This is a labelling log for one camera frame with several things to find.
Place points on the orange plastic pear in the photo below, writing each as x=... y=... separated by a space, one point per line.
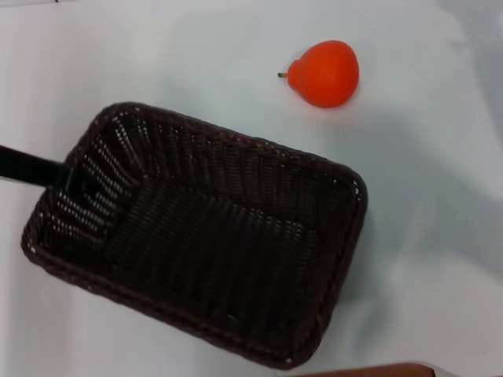
x=328 y=74

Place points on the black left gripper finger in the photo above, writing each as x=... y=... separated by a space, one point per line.
x=31 y=167

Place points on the dark brown woven basket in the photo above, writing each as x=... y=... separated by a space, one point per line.
x=212 y=243

